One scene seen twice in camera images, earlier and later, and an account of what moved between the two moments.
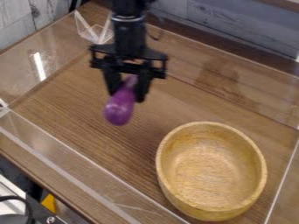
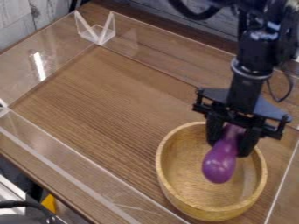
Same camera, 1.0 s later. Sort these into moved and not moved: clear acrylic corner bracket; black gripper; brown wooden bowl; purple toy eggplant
Moved: black gripper; purple toy eggplant
Not moved: brown wooden bowl; clear acrylic corner bracket
